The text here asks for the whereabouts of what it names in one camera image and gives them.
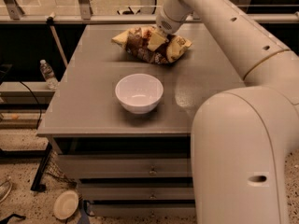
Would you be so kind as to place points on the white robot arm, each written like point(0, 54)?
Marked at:
point(240, 138)

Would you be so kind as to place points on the middle grey drawer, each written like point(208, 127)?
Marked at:
point(137, 191)

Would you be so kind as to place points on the top grey drawer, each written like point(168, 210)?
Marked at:
point(124, 166)

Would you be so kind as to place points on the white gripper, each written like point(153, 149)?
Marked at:
point(167, 24)

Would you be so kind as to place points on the grey drawer cabinet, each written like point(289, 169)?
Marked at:
point(85, 118)

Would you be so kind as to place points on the wooden stick with black tape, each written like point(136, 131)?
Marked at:
point(50, 23)

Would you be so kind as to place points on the white bowl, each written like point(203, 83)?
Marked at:
point(139, 93)

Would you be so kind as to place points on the metal railing frame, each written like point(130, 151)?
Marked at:
point(71, 11)

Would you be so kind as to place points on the cream plate on floor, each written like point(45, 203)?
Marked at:
point(65, 205)

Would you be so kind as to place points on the grey drawer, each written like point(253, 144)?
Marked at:
point(144, 210)
point(137, 191)
point(124, 166)

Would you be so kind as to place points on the bottom grey drawer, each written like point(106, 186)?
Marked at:
point(144, 210)

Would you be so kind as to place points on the brown chip bag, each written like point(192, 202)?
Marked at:
point(135, 42)

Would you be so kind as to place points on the clear plastic water bottle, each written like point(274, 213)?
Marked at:
point(49, 76)

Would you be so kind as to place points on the black metal stand leg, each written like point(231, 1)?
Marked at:
point(44, 156)

